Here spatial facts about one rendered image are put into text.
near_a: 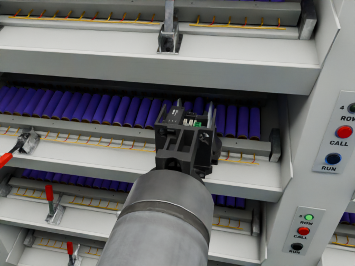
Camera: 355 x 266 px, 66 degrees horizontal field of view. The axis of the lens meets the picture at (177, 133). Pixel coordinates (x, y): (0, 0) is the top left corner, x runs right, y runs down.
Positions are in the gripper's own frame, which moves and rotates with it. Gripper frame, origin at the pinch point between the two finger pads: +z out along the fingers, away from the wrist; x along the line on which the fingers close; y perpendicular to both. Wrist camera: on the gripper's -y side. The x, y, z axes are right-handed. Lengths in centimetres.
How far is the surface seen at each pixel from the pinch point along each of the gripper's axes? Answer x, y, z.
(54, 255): 36, -44, -5
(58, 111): 26.4, -1.3, -0.2
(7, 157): 29.2, -3.6, -11.9
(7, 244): 46, -38, -8
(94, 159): 16.6, -5.9, -7.1
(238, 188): -8.1, -7.1, -8.1
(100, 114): 18.1, -1.3, 0.0
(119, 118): 14.1, -1.4, -0.4
